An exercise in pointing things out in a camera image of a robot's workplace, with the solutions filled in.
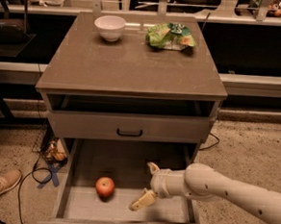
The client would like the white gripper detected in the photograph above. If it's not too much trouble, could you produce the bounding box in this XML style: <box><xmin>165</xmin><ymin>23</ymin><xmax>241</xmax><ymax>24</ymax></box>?
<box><xmin>129</xmin><ymin>162</ymin><xmax>187</xmax><ymax>211</ymax></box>

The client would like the open grey drawer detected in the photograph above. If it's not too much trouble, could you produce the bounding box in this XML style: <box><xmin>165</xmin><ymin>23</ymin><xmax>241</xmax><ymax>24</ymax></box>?
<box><xmin>38</xmin><ymin>139</ymin><xmax>200</xmax><ymax>224</ymax></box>

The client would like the wire basket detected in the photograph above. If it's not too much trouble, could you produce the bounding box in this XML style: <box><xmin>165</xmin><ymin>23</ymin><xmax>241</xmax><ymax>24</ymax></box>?
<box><xmin>32</xmin><ymin>125</ymin><xmax>67</xmax><ymax>163</ymax></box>

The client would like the black floor cable left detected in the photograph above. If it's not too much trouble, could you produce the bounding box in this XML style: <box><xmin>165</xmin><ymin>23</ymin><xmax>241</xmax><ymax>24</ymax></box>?
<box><xmin>15</xmin><ymin>156</ymin><xmax>55</xmax><ymax>224</ymax></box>

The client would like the blue tape cross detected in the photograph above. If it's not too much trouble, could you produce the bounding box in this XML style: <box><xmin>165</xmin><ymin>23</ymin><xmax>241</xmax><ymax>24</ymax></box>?
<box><xmin>37</xmin><ymin>163</ymin><xmax>64</xmax><ymax>189</ymax></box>

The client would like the black floor cable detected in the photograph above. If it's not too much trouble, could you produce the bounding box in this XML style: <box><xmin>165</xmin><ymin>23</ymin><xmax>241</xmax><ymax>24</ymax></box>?
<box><xmin>15</xmin><ymin>156</ymin><xmax>55</xmax><ymax>224</ymax></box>
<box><xmin>198</xmin><ymin>132</ymin><xmax>221</xmax><ymax>153</ymax></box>

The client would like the closed grey drawer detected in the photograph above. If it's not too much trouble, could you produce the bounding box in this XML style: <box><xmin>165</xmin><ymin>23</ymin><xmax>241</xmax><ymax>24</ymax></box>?
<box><xmin>47</xmin><ymin>111</ymin><xmax>212</xmax><ymax>144</ymax></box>

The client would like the green chip bag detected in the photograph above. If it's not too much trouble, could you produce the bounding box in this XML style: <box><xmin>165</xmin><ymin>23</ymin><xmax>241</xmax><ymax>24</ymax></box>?
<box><xmin>145</xmin><ymin>22</ymin><xmax>196</xmax><ymax>51</ymax></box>

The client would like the black drawer handle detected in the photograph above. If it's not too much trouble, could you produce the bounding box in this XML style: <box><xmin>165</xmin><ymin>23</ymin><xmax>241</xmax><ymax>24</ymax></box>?
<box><xmin>116</xmin><ymin>129</ymin><xmax>143</xmax><ymax>137</ymax></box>

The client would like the white ceramic bowl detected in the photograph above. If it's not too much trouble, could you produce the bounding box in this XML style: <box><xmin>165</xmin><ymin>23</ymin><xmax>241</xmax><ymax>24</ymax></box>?
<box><xmin>94</xmin><ymin>15</ymin><xmax>126</xmax><ymax>41</ymax></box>

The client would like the grey drawer cabinet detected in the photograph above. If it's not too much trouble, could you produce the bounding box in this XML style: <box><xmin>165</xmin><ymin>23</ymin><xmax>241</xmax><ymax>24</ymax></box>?
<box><xmin>37</xmin><ymin>12</ymin><xmax>227</xmax><ymax>157</ymax></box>

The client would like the red apple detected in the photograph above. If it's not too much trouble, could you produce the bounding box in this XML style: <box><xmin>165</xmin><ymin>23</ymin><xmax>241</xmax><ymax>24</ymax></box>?
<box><xmin>95</xmin><ymin>177</ymin><xmax>115</xmax><ymax>197</ymax></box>

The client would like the black chair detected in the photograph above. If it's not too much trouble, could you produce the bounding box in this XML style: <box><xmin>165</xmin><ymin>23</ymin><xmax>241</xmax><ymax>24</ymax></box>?
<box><xmin>0</xmin><ymin>0</ymin><xmax>36</xmax><ymax>57</ymax></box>

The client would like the black floor cable right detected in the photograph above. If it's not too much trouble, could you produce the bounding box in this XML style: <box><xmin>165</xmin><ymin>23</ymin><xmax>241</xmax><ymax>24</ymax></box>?
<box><xmin>198</xmin><ymin>132</ymin><xmax>221</xmax><ymax>153</ymax></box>

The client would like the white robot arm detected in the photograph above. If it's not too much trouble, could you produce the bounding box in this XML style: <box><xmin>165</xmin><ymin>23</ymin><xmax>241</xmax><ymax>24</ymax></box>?
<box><xmin>129</xmin><ymin>162</ymin><xmax>281</xmax><ymax>224</ymax></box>

